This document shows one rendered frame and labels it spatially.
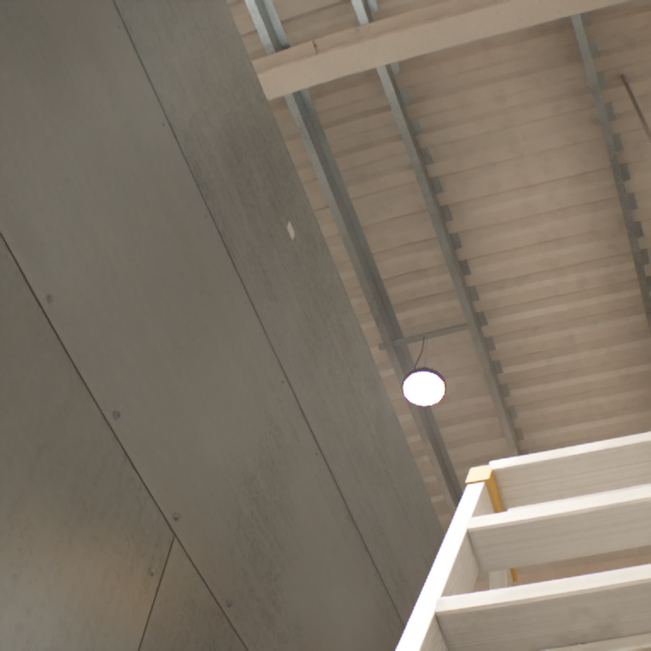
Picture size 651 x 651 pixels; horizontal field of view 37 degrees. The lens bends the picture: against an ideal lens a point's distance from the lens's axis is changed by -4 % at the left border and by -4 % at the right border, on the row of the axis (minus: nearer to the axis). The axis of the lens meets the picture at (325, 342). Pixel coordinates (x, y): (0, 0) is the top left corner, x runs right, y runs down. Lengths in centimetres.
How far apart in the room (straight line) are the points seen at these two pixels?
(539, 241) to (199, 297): 651
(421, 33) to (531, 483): 535
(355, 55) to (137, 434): 559
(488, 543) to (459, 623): 23
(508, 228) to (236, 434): 649
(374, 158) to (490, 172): 88
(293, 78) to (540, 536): 579
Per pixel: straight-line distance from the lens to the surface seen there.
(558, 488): 147
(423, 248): 806
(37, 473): 106
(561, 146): 759
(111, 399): 123
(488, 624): 103
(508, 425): 872
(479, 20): 657
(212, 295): 159
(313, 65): 679
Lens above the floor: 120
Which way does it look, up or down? 55 degrees up
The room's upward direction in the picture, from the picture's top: 11 degrees clockwise
